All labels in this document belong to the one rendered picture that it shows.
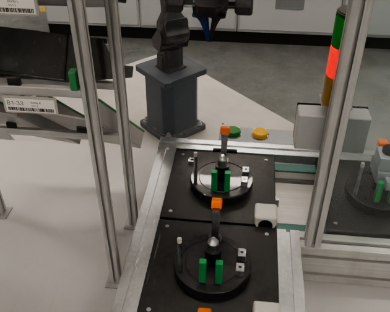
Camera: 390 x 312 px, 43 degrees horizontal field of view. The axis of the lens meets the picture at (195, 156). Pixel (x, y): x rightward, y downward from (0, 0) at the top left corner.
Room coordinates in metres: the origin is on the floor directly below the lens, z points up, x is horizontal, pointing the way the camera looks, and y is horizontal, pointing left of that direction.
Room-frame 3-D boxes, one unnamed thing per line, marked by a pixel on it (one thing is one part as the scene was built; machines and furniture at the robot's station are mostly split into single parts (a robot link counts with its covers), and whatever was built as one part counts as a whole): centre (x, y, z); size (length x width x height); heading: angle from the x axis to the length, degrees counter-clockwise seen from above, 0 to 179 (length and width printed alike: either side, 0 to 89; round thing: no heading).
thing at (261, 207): (0.84, -0.06, 1.01); 0.24 x 0.24 x 0.13; 84
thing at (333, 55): (0.71, -0.24, 1.33); 0.05 x 0.05 x 0.05
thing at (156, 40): (1.24, 0.06, 1.15); 0.09 x 0.07 x 0.06; 117
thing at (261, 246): (0.60, -0.03, 1.01); 0.24 x 0.24 x 0.13; 84
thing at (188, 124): (1.24, 0.07, 0.96); 0.15 x 0.15 x 0.20; 39
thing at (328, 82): (0.71, -0.24, 1.28); 0.05 x 0.05 x 0.05
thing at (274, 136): (1.05, -0.17, 0.93); 0.21 x 0.07 x 0.06; 84
